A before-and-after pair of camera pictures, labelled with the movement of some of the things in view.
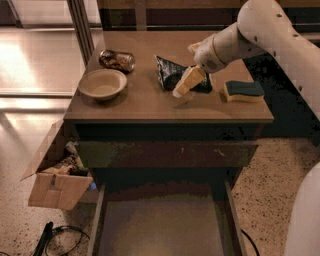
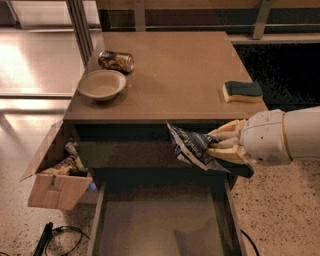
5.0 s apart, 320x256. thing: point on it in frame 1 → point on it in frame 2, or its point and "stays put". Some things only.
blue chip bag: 170,72 → 193,148
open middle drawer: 167,218 stays put
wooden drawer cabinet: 166,168 stays put
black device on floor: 45,238 stays put
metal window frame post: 81,26 stays put
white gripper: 205,57 → 265,137
